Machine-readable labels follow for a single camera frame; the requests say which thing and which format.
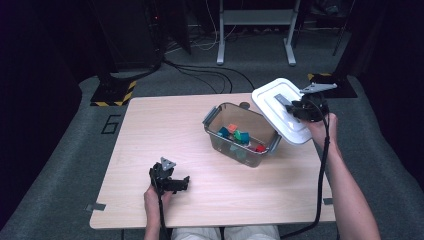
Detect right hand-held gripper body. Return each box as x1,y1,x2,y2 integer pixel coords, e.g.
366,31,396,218
294,82,338,123

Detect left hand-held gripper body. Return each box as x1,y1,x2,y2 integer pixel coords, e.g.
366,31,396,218
148,156,177,196

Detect white lid with grey handle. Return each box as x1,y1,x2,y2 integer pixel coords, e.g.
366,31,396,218
251,77,314,146

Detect clear brown storage box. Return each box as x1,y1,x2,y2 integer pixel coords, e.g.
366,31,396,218
202,101,283,168

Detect light teal block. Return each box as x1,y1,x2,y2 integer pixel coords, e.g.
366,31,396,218
231,148,248,162

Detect person's right hand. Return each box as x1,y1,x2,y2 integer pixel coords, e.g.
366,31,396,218
306,113,339,149

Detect person's left hand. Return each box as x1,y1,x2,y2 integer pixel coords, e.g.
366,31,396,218
143,185,173,228

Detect person's beige shorts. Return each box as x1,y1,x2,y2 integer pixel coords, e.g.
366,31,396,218
171,225,280,240

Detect black equipment cabinet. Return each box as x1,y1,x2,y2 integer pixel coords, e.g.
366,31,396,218
94,0,164,73

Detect left hand-held gripper cable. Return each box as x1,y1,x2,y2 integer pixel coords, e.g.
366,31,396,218
151,176,168,240

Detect hand-held gripper cable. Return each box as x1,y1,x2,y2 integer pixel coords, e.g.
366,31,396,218
280,96,332,240
151,176,168,240

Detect right hand-held gripper cable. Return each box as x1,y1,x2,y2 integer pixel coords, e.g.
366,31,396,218
280,96,332,240

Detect black floor cables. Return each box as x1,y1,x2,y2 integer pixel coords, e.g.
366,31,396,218
163,59,258,94

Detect white metal desk frame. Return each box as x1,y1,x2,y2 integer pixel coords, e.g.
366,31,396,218
216,0,298,67

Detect white floor cables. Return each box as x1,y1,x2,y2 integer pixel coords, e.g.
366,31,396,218
166,0,241,53

